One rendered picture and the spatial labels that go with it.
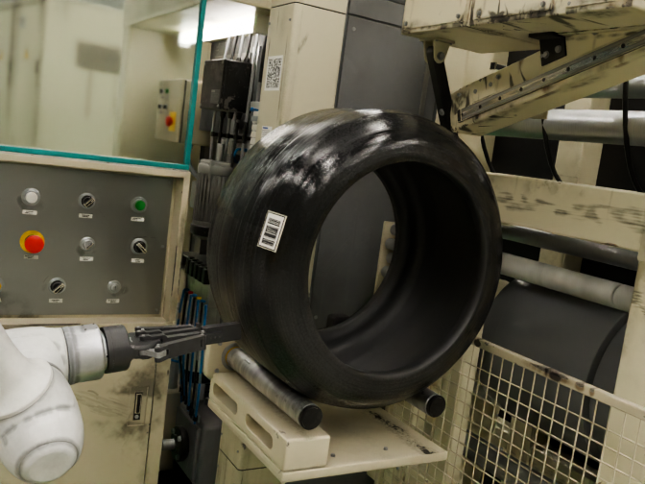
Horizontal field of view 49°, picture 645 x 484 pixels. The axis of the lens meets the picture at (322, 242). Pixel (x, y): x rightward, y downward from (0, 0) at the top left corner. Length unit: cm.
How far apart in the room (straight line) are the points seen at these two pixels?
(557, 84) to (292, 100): 54
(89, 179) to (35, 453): 87
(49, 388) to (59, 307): 77
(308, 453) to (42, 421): 50
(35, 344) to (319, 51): 85
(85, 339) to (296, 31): 78
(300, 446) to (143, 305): 67
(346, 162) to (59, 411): 57
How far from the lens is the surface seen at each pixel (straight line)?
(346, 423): 154
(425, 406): 143
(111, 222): 174
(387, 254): 187
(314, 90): 157
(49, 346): 113
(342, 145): 119
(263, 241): 115
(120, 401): 181
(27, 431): 98
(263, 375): 141
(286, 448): 127
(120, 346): 117
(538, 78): 152
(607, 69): 142
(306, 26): 157
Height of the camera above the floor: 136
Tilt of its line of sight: 7 degrees down
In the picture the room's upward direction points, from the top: 8 degrees clockwise
